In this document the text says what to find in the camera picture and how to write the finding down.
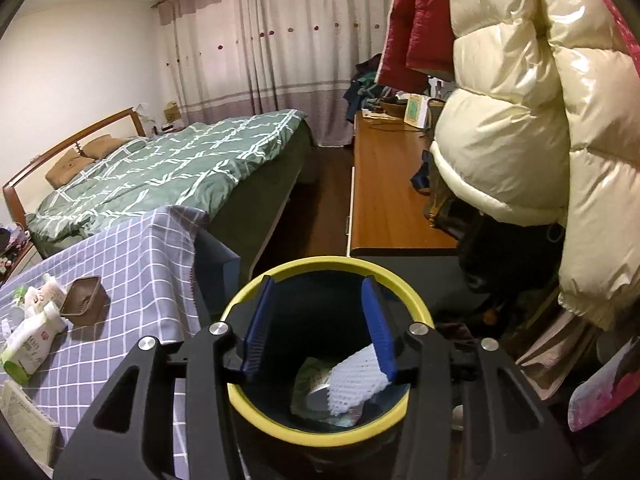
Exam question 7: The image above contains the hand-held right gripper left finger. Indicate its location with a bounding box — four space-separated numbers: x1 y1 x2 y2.
52 275 278 480

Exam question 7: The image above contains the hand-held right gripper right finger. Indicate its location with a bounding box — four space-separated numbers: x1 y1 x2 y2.
361 277 576 480

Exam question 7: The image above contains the white foam fruit net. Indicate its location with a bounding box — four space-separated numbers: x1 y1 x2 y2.
327 344 392 416

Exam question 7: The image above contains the yellow-rimmed black trash bin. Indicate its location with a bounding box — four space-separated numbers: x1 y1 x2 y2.
218 256 436 480

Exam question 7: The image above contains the small brown plastic basket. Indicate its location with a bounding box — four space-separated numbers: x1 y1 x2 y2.
60 276 109 325

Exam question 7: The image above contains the green and white toothpick jar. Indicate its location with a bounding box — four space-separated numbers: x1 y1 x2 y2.
0 305 69 386

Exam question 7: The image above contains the green crumpled wrapper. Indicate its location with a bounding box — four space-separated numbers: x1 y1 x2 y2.
292 357 332 416

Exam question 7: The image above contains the grey storage box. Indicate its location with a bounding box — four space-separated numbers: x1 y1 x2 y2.
192 230 241 311

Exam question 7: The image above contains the silver foil lid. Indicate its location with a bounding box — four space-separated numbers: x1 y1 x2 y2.
304 385 367 429

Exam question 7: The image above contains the wooden cabinet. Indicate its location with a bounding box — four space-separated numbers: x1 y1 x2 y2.
346 110 459 257

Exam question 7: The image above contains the black bag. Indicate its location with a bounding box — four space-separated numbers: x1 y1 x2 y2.
425 192 567 306

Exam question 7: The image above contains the beige cloth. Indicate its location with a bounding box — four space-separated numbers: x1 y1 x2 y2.
515 305 597 392

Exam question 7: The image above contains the bed with green duvet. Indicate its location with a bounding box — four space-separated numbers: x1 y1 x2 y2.
25 109 313 256

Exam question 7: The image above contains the small white bottle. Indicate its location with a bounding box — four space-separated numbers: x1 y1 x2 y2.
22 274 69 319

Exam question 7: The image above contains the green and white tissue box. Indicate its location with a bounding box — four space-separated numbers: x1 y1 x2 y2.
402 94 432 129

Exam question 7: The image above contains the pink patterned bag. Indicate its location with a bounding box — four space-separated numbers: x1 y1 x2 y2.
567 330 640 434

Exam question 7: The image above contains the brown pillow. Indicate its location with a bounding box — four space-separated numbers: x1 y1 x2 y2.
82 134 129 159
45 150 96 187

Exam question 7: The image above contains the pile of dark clothes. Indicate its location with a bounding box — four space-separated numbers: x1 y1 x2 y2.
342 52 402 122

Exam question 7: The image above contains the bed with green plaid cover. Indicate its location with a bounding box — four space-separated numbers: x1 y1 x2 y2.
2 106 321 281

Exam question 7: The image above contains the cream puffer jacket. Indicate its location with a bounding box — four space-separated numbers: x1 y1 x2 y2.
430 0 640 332

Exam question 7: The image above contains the pink and white curtain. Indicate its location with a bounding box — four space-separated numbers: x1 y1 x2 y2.
157 0 397 148

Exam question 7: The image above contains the red padded jacket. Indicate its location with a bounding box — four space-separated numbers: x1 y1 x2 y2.
377 0 457 94

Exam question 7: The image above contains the blue strap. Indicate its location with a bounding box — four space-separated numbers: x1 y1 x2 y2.
410 149 437 197

